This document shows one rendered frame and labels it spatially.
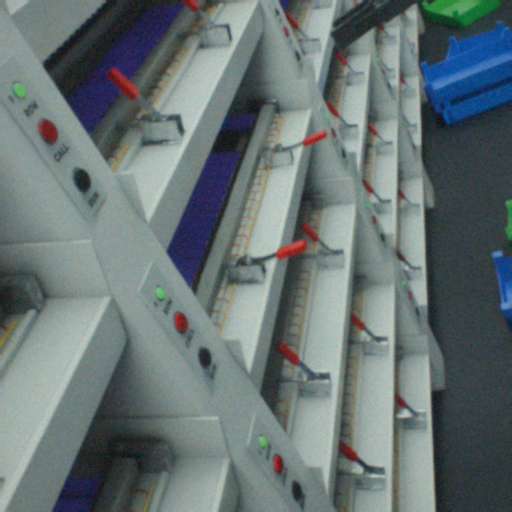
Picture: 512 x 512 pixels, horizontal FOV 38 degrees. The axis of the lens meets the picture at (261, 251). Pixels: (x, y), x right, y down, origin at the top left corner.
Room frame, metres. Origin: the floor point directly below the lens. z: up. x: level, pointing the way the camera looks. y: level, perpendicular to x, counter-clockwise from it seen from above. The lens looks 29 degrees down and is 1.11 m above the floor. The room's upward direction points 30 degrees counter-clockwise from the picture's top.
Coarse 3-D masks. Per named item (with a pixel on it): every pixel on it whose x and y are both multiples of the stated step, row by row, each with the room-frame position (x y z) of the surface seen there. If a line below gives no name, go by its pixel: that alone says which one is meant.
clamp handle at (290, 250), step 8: (280, 248) 0.72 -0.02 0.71; (288, 248) 0.71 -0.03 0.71; (296, 248) 0.70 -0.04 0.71; (304, 248) 0.70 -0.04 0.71; (264, 256) 0.73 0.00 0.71; (272, 256) 0.72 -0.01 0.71; (280, 256) 0.71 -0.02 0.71; (288, 256) 0.70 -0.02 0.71; (248, 264) 0.73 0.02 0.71; (256, 264) 0.72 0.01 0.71
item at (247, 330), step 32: (256, 96) 1.16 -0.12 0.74; (288, 96) 1.14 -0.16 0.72; (288, 128) 1.08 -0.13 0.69; (288, 192) 0.89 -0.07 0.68; (256, 224) 0.84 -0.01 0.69; (288, 224) 0.84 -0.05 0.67; (256, 256) 0.77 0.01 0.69; (256, 288) 0.71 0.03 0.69; (224, 320) 0.67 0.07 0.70; (256, 320) 0.66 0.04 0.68; (256, 352) 0.62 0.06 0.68; (256, 384) 0.60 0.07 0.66
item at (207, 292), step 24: (264, 120) 1.08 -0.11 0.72; (264, 144) 1.03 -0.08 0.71; (240, 168) 0.95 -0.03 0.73; (264, 168) 0.95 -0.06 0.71; (240, 192) 0.88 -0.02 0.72; (240, 216) 0.85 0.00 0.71; (216, 240) 0.79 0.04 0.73; (216, 264) 0.74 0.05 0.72; (216, 288) 0.71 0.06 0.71; (216, 312) 0.68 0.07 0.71
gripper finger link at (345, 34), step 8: (368, 8) 0.98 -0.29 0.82; (352, 16) 1.00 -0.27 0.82; (360, 16) 0.99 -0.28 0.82; (344, 24) 1.00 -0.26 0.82; (352, 24) 0.99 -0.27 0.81; (376, 24) 0.98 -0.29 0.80; (336, 32) 1.00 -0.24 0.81; (344, 32) 1.00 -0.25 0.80; (352, 32) 0.99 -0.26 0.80; (336, 40) 1.01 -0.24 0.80; (344, 40) 1.00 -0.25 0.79; (352, 40) 1.00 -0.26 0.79
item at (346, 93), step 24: (336, 48) 1.77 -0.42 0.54; (360, 48) 1.77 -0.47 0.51; (336, 72) 1.68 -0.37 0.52; (360, 72) 1.61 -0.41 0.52; (336, 96) 1.55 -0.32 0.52; (360, 96) 1.53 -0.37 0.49; (336, 120) 1.45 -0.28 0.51; (360, 120) 1.42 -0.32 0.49; (360, 144) 1.32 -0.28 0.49; (360, 168) 1.26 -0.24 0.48
